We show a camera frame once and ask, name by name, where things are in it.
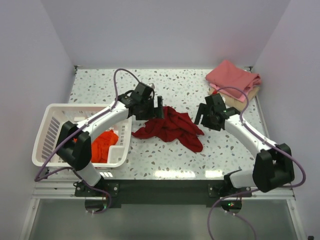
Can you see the orange t-shirt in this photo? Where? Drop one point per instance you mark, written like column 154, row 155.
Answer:
column 101, row 146

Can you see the dark red t-shirt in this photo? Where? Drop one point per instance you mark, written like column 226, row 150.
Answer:
column 174, row 126

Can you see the folded beige t-shirt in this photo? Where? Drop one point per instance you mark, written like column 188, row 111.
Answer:
column 237, row 102

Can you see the folded pink t-shirt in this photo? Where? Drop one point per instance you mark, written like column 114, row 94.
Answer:
column 226, row 74

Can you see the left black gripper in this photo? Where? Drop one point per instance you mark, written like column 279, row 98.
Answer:
column 158, row 111

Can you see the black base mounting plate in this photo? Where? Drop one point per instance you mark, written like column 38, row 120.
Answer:
column 115, row 192

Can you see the aluminium extrusion rail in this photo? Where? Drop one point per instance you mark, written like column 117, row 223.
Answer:
column 64, row 189

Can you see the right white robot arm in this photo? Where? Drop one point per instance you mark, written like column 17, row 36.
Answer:
column 273, row 166

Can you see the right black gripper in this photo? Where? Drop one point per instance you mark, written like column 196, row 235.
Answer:
column 211, row 125

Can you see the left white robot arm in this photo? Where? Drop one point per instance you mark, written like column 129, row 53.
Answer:
column 74, row 144

